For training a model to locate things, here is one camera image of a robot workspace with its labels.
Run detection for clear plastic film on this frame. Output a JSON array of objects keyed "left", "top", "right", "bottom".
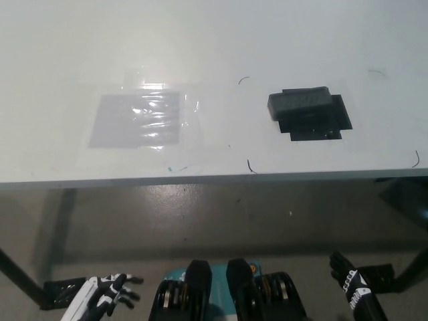
[{"left": 58, "top": 68, "right": 207, "bottom": 168}]

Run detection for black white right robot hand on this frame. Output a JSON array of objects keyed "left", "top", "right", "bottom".
[{"left": 329, "top": 250, "right": 389, "bottom": 321}]

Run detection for black slanted table leg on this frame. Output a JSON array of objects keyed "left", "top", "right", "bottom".
[
  {"left": 0, "top": 247, "right": 46, "bottom": 307},
  {"left": 394, "top": 230, "right": 428, "bottom": 292}
]

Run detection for dark grey whiteboard eraser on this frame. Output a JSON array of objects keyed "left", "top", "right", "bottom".
[{"left": 267, "top": 86, "right": 334, "bottom": 122}]

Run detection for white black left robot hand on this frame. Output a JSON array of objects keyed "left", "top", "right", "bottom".
[{"left": 63, "top": 273, "right": 144, "bottom": 321}]

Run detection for black tape patch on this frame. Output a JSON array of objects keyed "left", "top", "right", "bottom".
[{"left": 276, "top": 87, "right": 354, "bottom": 142}]

